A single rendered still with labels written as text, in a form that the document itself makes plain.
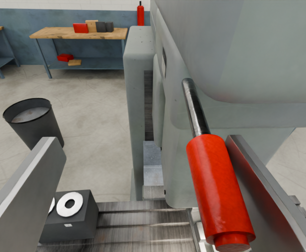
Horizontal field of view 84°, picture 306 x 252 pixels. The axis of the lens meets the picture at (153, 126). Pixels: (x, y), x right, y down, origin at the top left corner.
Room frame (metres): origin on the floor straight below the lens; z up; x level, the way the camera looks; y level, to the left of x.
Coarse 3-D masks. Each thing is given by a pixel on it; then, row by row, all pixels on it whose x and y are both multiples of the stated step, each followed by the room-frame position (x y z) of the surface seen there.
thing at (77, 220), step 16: (64, 192) 0.33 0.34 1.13; (80, 192) 0.33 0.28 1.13; (64, 208) 0.26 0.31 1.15; (80, 208) 0.26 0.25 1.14; (96, 208) 0.33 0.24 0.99; (48, 224) 0.21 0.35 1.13; (64, 224) 0.22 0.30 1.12; (80, 224) 0.22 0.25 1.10; (96, 224) 0.28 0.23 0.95; (48, 240) 0.21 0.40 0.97; (64, 240) 0.21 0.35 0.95
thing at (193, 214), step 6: (186, 210) 0.35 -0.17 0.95; (192, 210) 0.31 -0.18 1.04; (198, 210) 0.32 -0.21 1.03; (192, 216) 0.30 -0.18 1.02; (198, 216) 0.30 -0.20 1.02; (192, 222) 0.28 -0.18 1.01; (192, 228) 0.27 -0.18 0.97; (192, 234) 0.25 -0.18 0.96; (198, 246) 0.19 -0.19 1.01; (204, 246) 0.19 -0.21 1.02; (210, 246) 0.19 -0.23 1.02
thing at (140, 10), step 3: (138, 6) 4.35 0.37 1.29; (141, 6) 4.34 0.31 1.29; (138, 9) 4.32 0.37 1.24; (141, 9) 4.32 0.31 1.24; (138, 12) 4.32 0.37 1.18; (141, 12) 4.32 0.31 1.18; (138, 15) 4.32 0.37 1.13; (141, 15) 4.32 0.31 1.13; (138, 18) 4.33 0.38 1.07; (141, 18) 4.32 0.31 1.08; (138, 21) 4.33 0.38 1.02; (141, 21) 4.32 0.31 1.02; (138, 24) 4.33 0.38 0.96; (141, 24) 4.32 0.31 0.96
